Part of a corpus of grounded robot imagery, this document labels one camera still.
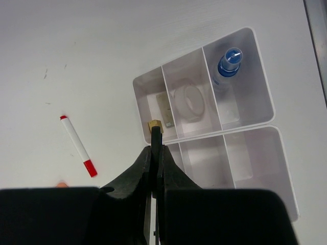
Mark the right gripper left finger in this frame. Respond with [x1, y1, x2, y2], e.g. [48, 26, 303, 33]
[98, 146, 151, 244]

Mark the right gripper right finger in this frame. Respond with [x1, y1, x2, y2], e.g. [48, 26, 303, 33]
[158, 145, 204, 244]

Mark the yellow eraser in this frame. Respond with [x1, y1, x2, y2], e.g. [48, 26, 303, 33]
[148, 119, 164, 134]

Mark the clear tape roll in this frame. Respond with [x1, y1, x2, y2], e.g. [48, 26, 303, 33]
[173, 84, 205, 121]

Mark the grey eraser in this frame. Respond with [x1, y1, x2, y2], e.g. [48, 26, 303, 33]
[156, 92, 174, 128]

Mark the blue glue bottle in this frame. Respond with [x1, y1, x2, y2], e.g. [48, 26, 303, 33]
[211, 47, 243, 92]

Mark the red cap white marker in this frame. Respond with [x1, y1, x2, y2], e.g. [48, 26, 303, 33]
[60, 115, 98, 178]

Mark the orange highlighter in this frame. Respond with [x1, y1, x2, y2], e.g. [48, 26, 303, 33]
[56, 182, 68, 188]

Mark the white compartment organizer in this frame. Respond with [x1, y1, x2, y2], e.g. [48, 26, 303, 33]
[132, 27, 299, 221]

